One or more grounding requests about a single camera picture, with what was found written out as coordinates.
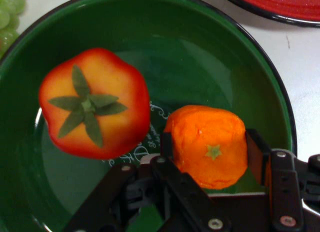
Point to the green toy grape bunch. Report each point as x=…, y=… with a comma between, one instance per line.
x=10, y=11

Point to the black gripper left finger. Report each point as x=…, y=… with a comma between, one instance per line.
x=175, y=182

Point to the red round plate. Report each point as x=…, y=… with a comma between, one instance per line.
x=280, y=4

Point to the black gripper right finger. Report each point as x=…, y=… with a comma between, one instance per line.
x=285, y=182

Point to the red toy tomato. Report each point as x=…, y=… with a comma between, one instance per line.
x=110, y=79

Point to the dark green round plate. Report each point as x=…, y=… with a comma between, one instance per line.
x=200, y=66

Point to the orange toy tangerine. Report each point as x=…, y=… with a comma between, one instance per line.
x=207, y=131

